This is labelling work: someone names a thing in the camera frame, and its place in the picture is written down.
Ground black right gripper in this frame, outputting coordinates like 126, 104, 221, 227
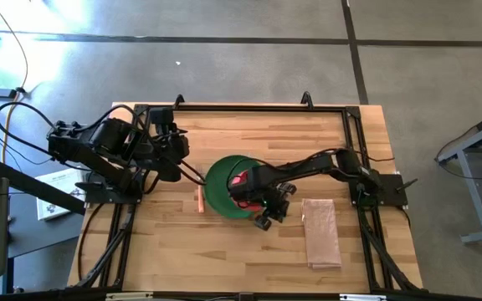
230, 166, 296, 232

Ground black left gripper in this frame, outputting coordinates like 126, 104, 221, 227
134, 127, 191, 183

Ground red bowl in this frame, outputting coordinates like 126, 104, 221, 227
230, 168, 265, 212

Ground green plate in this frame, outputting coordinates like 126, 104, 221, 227
203, 154, 263, 221

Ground folded beige napkin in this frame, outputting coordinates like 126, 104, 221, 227
301, 197, 342, 269

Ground white printed booklet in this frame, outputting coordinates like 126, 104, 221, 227
34, 166, 85, 222

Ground black diagonal beam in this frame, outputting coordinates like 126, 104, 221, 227
0, 160, 87, 217

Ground black side desk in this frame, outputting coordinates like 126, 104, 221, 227
7, 190, 85, 259

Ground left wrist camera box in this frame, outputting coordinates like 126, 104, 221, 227
151, 107, 176, 126

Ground silver metal bracket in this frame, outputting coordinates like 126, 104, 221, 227
105, 292, 153, 301
339, 293, 387, 301

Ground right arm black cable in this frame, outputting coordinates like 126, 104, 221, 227
261, 146, 396, 172

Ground yellow floor cable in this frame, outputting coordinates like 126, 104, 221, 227
0, 0, 29, 165

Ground grey metal table frame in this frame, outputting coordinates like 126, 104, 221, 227
436, 104, 482, 244

